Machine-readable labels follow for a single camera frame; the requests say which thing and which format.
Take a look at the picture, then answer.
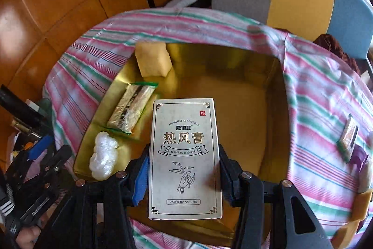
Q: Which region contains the green-edged snack bar packet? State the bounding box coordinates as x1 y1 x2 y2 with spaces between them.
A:
106 82 158 134

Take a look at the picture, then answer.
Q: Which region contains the white ointment carton box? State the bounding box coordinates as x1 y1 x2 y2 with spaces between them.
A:
148 98 223 221

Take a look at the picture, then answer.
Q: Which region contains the striped pink green bedsheet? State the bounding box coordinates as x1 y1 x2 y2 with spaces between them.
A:
43 7 372 237

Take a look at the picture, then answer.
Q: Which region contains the yellow sponge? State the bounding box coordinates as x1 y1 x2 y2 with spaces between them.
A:
331 189 372 248
135 42 173 78

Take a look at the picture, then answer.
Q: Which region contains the white plastic bag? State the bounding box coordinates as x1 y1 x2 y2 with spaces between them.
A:
89 131 119 181

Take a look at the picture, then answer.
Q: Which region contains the gold open box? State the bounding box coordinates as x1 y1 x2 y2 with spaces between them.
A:
73 43 290 246

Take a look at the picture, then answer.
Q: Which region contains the purple snack packet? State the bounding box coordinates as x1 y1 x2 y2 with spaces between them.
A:
350 145 368 172

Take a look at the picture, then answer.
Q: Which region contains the dark red blanket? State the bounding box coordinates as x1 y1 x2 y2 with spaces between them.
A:
314 34 361 76

